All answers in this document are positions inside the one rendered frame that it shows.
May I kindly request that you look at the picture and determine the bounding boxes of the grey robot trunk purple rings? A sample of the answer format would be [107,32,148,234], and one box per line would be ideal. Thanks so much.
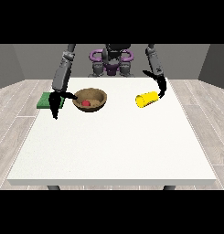
[88,44,136,79]

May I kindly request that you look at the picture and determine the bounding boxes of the yellow cup with melon print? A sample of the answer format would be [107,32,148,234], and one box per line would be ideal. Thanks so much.
[134,90,160,109]

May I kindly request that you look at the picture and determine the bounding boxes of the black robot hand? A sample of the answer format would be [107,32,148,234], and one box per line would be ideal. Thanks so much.
[142,69,167,100]
[48,90,79,121]

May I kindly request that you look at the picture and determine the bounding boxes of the green square pad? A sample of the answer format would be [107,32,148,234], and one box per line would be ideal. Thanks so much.
[36,91,65,110]

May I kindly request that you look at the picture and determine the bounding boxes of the brown wooden bowl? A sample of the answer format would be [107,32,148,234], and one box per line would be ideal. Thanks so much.
[72,87,108,113]

